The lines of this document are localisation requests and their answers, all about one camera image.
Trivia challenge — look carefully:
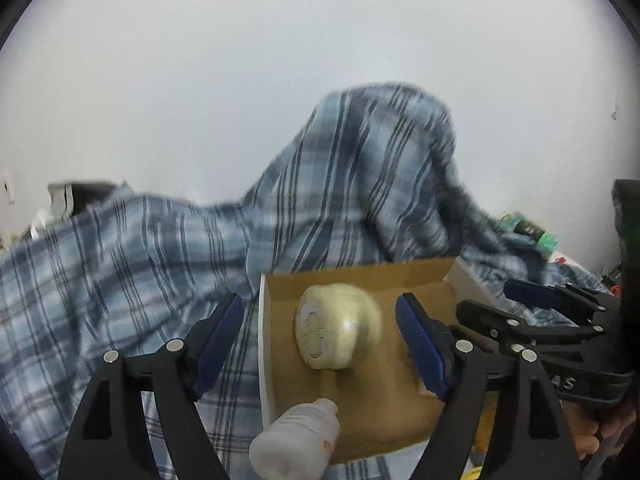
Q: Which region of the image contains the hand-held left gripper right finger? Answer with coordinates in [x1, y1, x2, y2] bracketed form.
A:
[395, 292, 583, 480]

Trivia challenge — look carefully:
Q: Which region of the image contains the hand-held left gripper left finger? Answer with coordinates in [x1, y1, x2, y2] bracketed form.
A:
[57, 292, 245, 480]

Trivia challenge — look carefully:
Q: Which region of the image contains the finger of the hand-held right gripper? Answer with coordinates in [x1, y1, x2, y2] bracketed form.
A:
[456, 299, 602, 357]
[504, 278, 622, 327]

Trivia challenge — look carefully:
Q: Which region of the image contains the shallow cardboard box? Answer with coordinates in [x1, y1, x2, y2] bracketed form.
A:
[258, 257, 506, 466]

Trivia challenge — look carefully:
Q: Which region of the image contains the cream round bundle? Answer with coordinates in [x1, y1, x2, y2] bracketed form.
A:
[294, 282, 385, 371]

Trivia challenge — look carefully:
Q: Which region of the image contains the white plastic bottle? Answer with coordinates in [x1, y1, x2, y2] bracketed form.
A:
[248, 398, 342, 480]

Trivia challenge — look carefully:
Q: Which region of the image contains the person's right hand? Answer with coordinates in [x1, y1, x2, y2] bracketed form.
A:
[564, 399, 637, 462]

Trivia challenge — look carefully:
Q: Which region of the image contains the green printed packet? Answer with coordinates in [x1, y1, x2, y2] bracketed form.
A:
[500, 211, 558, 253]

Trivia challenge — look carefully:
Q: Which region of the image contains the blue plaid blanket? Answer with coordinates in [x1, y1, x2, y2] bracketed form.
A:
[0, 80, 611, 480]

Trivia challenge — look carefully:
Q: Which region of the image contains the dark green object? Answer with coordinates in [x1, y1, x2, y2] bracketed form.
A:
[612, 179, 640, 273]

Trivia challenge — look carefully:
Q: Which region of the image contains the black and white box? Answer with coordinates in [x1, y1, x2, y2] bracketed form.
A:
[47, 180, 120, 222]

